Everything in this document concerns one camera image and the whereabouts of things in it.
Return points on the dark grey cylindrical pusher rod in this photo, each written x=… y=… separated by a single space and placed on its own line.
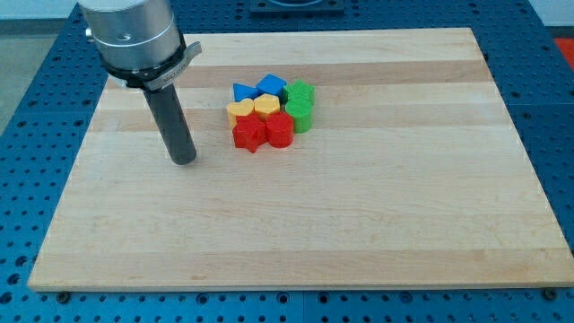
x=166 y=110

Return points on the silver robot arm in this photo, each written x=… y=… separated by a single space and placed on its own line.
x=141 y=45

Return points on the red star block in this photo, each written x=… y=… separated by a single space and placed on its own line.
x=249 y=132

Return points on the green star block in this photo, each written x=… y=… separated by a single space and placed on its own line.
x=299 y=90

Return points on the blue triangle block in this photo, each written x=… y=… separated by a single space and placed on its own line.
x=242 y=92

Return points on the yellow heart block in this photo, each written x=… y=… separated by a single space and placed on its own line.
x=241 y=108

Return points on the yellow hexagon block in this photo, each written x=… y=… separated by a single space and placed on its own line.
x=266 y=105

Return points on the blue cube block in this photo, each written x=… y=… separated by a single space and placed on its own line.
x=271 y=84

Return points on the red cylinder block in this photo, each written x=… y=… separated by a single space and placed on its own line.
x=280 y=130

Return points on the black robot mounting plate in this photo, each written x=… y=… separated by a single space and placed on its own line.
x=265 y=7

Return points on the green cylinder block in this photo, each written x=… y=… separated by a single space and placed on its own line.
x=301 y=113

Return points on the light wooden board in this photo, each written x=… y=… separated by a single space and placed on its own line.
x=412 y=176

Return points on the red object at right edge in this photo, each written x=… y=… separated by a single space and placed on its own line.
x=566 y=46

